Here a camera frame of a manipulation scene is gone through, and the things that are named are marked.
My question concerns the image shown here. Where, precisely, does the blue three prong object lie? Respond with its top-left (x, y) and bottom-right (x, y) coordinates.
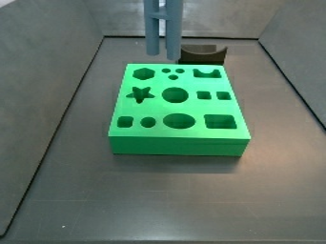
top-left (143, 0), bottom-right (183, 61)

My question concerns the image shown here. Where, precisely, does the green shape sorter block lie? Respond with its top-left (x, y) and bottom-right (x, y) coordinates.
top-left (108, 64), bottom-right (251, 156)

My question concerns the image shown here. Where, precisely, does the black curved holder block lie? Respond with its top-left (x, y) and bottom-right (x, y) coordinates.
top-left (178, 44), bottom-right (228, 65)

